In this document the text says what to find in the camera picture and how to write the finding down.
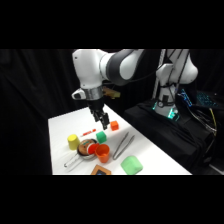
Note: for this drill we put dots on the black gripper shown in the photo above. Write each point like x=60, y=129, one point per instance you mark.
x=97, y=106

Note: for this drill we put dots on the red cube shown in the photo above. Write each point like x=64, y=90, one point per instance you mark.
x=114, y=125

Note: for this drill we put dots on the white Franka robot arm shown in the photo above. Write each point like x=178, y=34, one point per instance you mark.
x=89, y=66

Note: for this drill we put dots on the green cube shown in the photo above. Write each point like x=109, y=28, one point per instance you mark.
x=101, y=137

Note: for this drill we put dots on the red and white marker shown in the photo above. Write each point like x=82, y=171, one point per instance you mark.
x=88, y=132

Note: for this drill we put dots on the red and white toy can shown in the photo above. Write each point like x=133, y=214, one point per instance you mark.
x=92, y=148

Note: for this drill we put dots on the brown toy food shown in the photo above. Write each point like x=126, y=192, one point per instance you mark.
x=84, y=145

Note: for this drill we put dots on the orange plastic cup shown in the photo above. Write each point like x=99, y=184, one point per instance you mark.
x=102, y=153

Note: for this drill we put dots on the metal tongs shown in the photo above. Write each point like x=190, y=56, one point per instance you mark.
x=122, y=146

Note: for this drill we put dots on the yellow plastic cup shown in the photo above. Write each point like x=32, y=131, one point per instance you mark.
x=73, y=142

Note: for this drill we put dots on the wooden framed black slate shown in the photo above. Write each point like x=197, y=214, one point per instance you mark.
x=101, y=170

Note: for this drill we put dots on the light green plastic box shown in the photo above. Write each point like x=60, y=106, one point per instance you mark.
x=131, y=165

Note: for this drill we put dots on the black cloth covered stand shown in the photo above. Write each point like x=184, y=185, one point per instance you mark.
x=166, y=133

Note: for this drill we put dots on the black curtain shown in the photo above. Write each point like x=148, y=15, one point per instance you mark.
x=33, y=100

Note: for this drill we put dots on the blue backlit keyboard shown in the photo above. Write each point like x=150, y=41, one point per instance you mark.
x=206, y=99

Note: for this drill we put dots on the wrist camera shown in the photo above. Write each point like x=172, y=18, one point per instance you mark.
x=111, y=93

